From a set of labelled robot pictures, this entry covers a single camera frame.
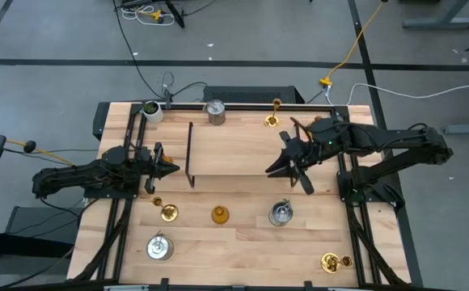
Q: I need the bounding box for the yellow cable with black plug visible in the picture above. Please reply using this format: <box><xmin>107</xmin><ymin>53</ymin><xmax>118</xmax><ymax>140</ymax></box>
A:
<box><xmin>0</xmin><ymin>131</ymin><xmax>76</xmax><ymax>167</ymax></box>

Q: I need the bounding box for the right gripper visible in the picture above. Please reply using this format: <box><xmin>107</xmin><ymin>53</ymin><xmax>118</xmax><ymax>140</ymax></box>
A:
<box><xmin>264</xmin><ymin>131</ymin><xmax>328</xmax><ymax>196</ymax></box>

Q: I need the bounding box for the desk with grey legs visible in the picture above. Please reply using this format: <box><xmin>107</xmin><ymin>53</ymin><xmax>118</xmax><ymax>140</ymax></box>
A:
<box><xmin>402</xmin><ymin>0</ymin><xmax>469</xmax><ymax>30</ymax></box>

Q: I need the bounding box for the white plant pot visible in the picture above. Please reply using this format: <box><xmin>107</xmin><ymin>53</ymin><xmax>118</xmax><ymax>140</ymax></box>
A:
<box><xmin>141</xmin><ymin>99</ymin><xmax>165</xmax><ymax>124</ymax></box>

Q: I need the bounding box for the white cable bundle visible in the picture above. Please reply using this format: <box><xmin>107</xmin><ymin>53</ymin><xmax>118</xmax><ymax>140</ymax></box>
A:
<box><xmin>120</xmin><ymin>4</ymin><xmax>177</xmax><ymax>27</ymax></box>

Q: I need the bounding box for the metal scented candle tin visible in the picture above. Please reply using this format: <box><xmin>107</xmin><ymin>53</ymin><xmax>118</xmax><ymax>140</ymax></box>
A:
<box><xmin>268</xmin><ymin>198</ymin><xmax>294</xmax><ymax>227</ymax></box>
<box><xmin>145</xmin><ymin>230</ymin><xmax>175</xmax><ymax>261</ymax></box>
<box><xmin>205</xmin><ymin>99</ymin><xmax>227</xmax><ymax>126</ymax></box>

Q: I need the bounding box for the black tripod leg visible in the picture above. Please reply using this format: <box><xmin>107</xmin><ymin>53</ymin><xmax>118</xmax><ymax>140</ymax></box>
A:
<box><xmin>163</xmin><ymin>0</ymin><xmax>186</xmax><ymax>29</ymax></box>

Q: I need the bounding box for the black floor cable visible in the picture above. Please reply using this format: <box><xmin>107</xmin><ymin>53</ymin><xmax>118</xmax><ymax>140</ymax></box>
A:
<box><xmin>112</xmin><ymin>0</ymin><xmax>167</xmax><ymax>100</ymax></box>

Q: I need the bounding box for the tall brass candlestick holder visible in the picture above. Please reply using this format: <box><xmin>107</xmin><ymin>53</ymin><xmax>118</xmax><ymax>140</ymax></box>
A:
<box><xmin>320</xmin><ymin>252</ymin><xmax>353</xmax><ymax>275</ymax></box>
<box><xmin>264</xmin><ymin>98</ymin><xmax>283</xmax><ymax>129</ymax></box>
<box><xmin>151</xmin><ymin>196</ymin><xmax>180</xmax><ymax>223</ymax></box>

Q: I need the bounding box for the grey metal desk frame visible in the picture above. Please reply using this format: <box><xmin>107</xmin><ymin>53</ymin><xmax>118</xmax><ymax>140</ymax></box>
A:
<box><xmin>0</xmin><ymin>205</ymin><xmax>84</xmax><ymax>290</ymax></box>

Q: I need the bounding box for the black computer case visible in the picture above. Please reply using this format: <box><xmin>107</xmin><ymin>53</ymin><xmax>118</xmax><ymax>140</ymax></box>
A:
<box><xmin>202</xmin><ymin>84</ymin><xmax>306</xmax><ymax>105</ymax></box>

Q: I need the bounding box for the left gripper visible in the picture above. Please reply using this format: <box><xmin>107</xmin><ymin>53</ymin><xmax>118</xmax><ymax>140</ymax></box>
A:
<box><xmin>135</xmin><ymin>141</ymin><xmax>181</xmax><ymax>196</ymax></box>

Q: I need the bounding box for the wooden shelf with black legs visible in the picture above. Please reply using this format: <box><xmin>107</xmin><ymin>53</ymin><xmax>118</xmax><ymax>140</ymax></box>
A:
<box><xmin>184</xmin><ymin>120</ymin><xmax>300</xmax><ymax>189</ymax></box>

